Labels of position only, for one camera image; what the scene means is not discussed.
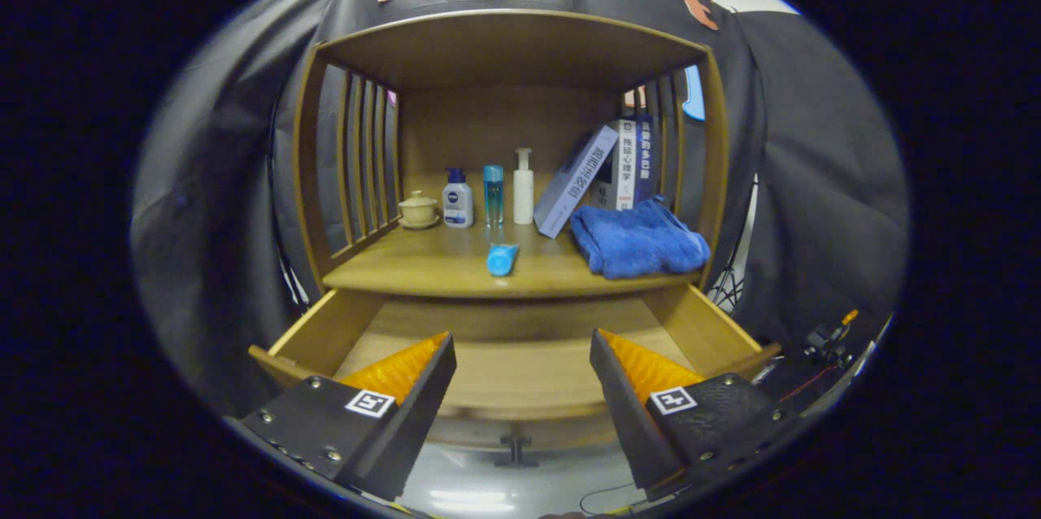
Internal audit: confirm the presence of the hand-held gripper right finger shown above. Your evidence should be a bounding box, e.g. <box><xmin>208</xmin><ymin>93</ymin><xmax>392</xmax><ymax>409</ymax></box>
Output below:
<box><xmin>590</xmin><ymin>329</ymin><xmax>802</xmax><ymax>501</ymax></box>

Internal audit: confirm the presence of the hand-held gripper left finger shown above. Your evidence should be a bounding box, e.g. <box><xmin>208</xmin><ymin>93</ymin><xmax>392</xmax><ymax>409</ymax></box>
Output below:
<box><xmin>224</xmin><ymin>331</ymin><xmax>458</xmax><ymax>502</ymax></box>

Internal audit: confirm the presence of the wooden drawer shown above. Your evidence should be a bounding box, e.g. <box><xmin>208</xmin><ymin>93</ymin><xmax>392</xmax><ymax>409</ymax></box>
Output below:
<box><xmin>248</xmin><ymin>285</ymin><xmax>783</xmax><ymax>451</ymax></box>

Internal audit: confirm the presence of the blue tube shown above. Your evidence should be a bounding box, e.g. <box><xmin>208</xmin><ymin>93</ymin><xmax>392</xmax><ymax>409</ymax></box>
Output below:
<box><xmin>486</xmin><ymin>242</ymin><xmax>521</xmax><ymax>277</ymax></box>

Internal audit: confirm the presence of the wooden countertop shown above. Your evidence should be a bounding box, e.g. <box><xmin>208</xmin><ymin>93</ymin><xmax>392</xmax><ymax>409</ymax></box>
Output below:
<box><xmin>323</xmin><ymin>214</ymin><xmax>708</xmax><ymax>299</ymax></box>

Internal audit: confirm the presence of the wooden cabinet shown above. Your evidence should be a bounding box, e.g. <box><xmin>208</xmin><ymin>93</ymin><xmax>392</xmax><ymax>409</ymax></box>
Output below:
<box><xmin>293</xmin><ymin>8</ymin><xmax>730</xmax><ymax>300</ymax></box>

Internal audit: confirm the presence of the black tripod stand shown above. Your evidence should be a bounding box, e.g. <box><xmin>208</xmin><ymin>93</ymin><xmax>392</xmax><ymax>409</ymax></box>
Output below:
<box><xmin>706</xmin><ymin>177</ymin><xmax>759</xmax><ymax>315</ymax></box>
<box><xmin>272</xmin><ymin>251</ymin><xmax>311</xmax><ymax>310</ymax></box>

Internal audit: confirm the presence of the blue folded towel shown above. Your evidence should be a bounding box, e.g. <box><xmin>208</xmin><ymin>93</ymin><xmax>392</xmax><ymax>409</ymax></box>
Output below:
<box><xmin>569</xmin><ymin>195</ymin><xmax>712</xmax><ymax>280</ymax></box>

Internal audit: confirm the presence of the beige lidded ceramic cup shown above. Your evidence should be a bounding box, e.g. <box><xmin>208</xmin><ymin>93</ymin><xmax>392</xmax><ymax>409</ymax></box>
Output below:
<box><xmin>398</xmin><ymin>190</ymin><xmax>441</xmax><ymax>229</ymax></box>

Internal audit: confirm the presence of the white bottle with blue cap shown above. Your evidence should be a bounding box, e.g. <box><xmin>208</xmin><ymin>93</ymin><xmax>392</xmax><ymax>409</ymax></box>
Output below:
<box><xmin>442</xmin><ymin>168</ymin><xmax>474</xmax><ymax>229</ymax></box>

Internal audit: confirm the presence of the black device with orange tip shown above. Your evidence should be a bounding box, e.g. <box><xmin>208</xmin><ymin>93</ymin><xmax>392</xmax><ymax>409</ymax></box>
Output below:
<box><xmin>804</xmin><ymin>309</ymin><xmax>860</xmax><ymax>365</ymax></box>

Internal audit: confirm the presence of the clear blue bottle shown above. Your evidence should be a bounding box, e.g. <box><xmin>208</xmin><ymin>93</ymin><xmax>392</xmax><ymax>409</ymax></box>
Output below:
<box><xmin>483</xmin><ymin>164</ymin><xmax>505</xmax><ymax>227</ymax></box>

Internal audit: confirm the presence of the lavender leaning book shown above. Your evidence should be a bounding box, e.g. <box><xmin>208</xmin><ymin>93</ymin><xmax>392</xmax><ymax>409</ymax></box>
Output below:
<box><xmin>534</xmin><ymin>124</ymin><xmax>619</xmax><ymax>239</ymax></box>

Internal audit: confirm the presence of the white pump bottle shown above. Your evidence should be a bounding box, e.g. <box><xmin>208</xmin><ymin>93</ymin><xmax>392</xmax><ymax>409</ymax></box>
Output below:
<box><xmin>513</xmin><ymin>147</ymin><xmax>535</xmax><ymax>225</ymax></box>

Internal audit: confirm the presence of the dark blue upright book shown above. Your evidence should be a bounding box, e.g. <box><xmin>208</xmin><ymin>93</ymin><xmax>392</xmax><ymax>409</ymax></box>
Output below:
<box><xmin>634</xmin><ymin>116</ymin><xmax>656</xmax><ymax>204</ymax></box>

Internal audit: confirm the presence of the black backdrop cloth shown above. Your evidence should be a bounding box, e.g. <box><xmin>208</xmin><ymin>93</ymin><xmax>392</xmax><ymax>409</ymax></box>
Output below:
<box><xmin>130</xmin><ymin>0</ymin><xmax>910</xmax><ymax>414</ymax></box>

